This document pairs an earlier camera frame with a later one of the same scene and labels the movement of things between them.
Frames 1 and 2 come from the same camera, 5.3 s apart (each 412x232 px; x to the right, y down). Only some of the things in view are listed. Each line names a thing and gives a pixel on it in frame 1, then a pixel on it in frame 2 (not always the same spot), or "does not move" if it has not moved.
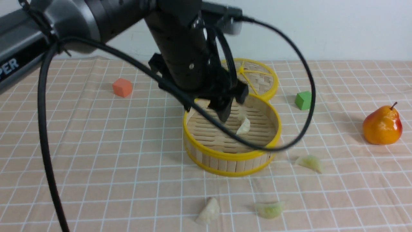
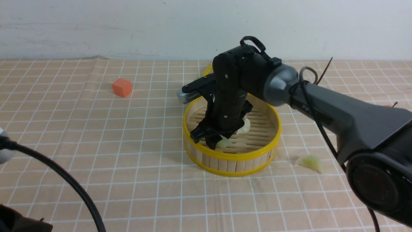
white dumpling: [245, 127] does not move
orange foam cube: [122, 87] does not move
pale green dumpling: [310, 161] does not move
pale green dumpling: [269, 210] -> [224, 143]
